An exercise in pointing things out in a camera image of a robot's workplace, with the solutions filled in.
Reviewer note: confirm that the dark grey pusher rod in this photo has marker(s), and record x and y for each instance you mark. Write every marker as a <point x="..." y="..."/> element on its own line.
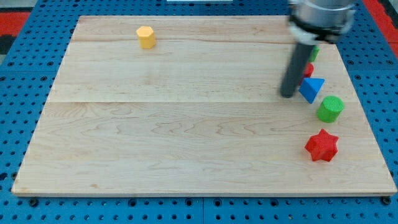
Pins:
<point x="295" y="69"/>

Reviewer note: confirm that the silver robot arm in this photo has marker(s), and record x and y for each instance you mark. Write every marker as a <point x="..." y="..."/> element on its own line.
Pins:
<point x="312" y="22"/>

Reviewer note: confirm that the red star block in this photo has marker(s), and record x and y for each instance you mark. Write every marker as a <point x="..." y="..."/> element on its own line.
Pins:
<point x="322" y="146"/>

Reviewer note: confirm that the yellow hexagon block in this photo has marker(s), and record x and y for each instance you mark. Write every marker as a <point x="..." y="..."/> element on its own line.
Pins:
<point x="146" y="37"/>

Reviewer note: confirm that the red round block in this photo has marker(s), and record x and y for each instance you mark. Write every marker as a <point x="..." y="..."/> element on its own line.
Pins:
<point x="309" y="69"/>

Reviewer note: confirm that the blue triangle block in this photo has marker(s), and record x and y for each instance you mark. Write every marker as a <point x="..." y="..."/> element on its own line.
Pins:
<point x="310" y="87"/>

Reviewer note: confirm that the green cylinder block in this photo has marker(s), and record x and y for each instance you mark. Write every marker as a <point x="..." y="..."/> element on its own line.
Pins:
<point x="330" y="109"/>

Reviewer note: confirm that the wooden board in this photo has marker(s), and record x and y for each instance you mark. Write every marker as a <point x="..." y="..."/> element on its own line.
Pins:
<point x="197" y="115"/>

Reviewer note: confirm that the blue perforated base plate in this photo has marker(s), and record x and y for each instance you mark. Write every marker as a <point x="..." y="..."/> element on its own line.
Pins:
<point x="28" y="71"/>

